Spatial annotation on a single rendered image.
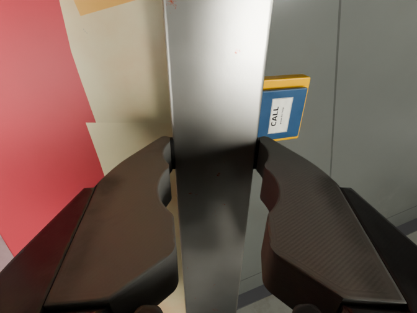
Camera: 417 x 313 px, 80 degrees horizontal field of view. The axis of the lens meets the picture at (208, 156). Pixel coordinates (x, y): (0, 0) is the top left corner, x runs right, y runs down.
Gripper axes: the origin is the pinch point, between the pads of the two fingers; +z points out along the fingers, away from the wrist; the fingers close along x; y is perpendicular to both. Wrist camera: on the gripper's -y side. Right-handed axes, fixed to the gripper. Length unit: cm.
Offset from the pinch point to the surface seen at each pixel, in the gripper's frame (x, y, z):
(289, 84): 15.2, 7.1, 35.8
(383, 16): 106, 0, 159
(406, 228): 225, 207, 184
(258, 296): 55, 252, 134
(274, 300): 70, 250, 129
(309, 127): 73, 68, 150
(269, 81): 11.1, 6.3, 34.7
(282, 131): 14.7, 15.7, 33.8
